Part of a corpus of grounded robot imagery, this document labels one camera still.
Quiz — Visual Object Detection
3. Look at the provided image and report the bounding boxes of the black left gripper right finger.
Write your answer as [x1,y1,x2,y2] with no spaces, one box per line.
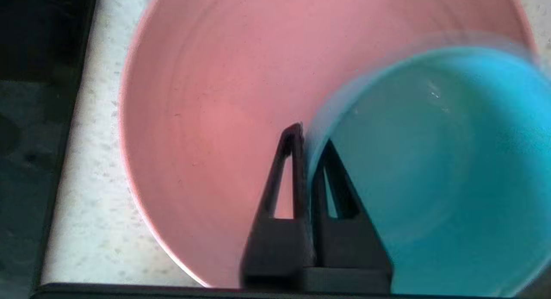
[312,138,392,269]

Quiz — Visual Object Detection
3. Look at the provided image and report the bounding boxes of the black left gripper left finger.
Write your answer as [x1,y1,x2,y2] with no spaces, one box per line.
[242,122,317,277]

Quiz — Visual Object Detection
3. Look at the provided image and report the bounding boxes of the teal bowl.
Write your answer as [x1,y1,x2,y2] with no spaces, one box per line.
[303,32,551,297]

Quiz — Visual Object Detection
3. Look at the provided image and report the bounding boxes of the pink plate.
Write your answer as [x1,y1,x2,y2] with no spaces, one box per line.
[118,0,539,289]

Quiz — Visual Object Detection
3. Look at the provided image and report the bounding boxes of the black glass cooktop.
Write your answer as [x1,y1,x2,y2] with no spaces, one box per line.
[0,0,99,299]

